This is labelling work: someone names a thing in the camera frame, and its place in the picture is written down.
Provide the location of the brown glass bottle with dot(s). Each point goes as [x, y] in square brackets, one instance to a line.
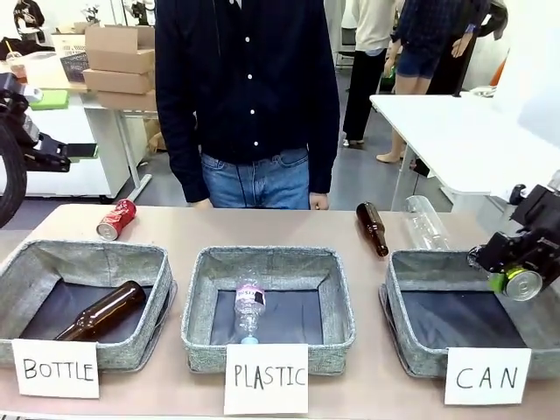
[102, 311]
[372, 226]

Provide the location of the white paper sign CAN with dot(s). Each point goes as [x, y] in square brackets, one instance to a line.
[486, 377]

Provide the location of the green flat box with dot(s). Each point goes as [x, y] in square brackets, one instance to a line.
[50, 100]

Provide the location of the white folding table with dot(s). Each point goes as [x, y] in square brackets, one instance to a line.
[459, 135]

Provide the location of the bystander beige top black trousers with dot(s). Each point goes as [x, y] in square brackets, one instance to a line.
[365, 65]

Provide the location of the white paper sign PLASTIC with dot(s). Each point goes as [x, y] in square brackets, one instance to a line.
[267, 378]

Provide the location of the person left forearm navy sleeve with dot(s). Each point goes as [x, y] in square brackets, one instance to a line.
[324, 144]

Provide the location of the cardboard pieces on floor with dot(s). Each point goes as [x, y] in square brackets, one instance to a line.
[156, 135]

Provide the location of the seated person black clothes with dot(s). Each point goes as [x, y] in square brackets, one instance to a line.
[28, 13]

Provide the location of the large clear plastic bottle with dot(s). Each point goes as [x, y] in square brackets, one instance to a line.
[426, 224]

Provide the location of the person right hand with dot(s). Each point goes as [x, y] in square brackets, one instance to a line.
[200, 203]

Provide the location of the green metal can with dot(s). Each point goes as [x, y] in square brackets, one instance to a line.
[521, 285]

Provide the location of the crushed plastic bottle pink label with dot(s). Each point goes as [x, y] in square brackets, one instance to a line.
[249, 308]

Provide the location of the black plastic crate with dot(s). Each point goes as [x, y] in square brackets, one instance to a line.
[74, 66]

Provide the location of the white paper sign BOTTLE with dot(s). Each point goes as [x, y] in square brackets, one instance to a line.
[57, 368]

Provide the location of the plastic cup with drink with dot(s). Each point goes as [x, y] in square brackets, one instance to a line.
[16, 65]

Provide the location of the bystander black clothes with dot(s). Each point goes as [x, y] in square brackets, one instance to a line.
[464, 48]

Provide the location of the bystander plaid shirt shorts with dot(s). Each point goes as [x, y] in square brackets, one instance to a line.
[415, 52]

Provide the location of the red soda can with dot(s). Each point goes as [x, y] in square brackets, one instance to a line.
[116, 219]

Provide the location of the person navy shirt jeans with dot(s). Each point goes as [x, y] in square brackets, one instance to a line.
[247, 87]

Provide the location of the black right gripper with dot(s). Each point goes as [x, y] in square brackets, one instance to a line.
[509, 254]

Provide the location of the grey basket plastic label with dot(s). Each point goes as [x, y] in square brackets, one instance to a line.
[268, 302]

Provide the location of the grey basket can label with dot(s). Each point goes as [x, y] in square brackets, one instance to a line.
[459, 306]

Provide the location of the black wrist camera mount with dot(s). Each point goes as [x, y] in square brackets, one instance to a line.
[536, 207]

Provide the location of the flat cardboard box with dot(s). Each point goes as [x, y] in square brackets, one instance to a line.
[118, 81]
[127, 100]

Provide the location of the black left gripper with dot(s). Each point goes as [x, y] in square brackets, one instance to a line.
[30, 135]

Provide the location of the person left hand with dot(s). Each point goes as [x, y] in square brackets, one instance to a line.
[319, 202]

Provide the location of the grey basket bottle label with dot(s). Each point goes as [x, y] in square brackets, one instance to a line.
[83, 302]

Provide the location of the large cardboard box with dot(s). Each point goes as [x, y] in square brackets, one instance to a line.
[118, 48]

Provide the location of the open cardboard box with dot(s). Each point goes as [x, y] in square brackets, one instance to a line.
[72, 30]

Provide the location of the white desk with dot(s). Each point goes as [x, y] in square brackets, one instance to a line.
[105, 144]

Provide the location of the person right forearm navy sleeve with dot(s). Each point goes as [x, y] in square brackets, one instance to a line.
[181, 149]

